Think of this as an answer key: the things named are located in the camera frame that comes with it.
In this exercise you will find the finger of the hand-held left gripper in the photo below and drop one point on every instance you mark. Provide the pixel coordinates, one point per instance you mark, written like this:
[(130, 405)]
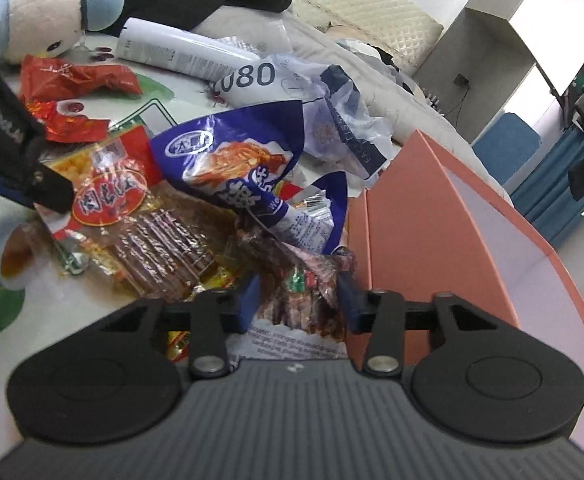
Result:
[(49, 187)]

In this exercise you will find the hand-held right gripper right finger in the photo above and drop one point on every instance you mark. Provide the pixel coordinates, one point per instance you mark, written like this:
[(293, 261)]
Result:
[(350, 307)]

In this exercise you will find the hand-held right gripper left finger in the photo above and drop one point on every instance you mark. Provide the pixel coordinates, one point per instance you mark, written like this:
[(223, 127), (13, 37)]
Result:
[(250, 307)]

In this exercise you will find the dark brown snack packet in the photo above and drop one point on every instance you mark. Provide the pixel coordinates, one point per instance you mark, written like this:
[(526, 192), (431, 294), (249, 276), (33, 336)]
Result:
[(307, 300)]

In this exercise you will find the red snack packet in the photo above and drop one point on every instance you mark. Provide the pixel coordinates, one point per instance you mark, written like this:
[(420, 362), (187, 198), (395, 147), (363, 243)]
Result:
[(82, 77), (69, 125)]

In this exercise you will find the blue snack bag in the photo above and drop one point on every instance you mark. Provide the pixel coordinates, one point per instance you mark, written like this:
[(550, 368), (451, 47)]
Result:
[(232, 165)]

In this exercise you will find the penguin plush toy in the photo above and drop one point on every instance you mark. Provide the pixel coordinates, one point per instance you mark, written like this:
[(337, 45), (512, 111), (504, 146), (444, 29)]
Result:
[(37, 15)]

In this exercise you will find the food printed blanket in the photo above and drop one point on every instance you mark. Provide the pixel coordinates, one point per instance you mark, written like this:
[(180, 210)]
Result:
[(87, 300)]

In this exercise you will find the white spray can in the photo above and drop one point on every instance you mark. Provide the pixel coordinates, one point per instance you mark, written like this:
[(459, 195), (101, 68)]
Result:
[(182, 47)]

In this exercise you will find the clear plastic bag 080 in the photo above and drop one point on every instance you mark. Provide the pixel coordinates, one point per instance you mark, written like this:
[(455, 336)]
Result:
[(332, 110)]

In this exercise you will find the grey duvet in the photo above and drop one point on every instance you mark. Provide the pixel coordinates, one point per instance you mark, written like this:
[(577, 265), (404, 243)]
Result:
[(422, 110)]

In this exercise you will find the blue stool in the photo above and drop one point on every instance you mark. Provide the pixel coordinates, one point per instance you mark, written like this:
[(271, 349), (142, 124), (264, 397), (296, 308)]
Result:
[(509, 150)]

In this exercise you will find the blue curtain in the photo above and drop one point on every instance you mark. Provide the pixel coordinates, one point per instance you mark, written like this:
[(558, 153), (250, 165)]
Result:
[(552, 195)]

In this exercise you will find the pile of clothes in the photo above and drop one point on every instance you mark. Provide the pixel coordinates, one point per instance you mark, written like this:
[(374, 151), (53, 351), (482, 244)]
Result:
[(377, 57)]

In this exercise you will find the black charger plug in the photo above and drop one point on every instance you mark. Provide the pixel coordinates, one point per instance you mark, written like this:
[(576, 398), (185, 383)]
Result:
[(461, 80)]

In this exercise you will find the white shelf cabinet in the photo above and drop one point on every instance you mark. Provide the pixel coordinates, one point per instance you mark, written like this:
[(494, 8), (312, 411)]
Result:
[(492, 35)]

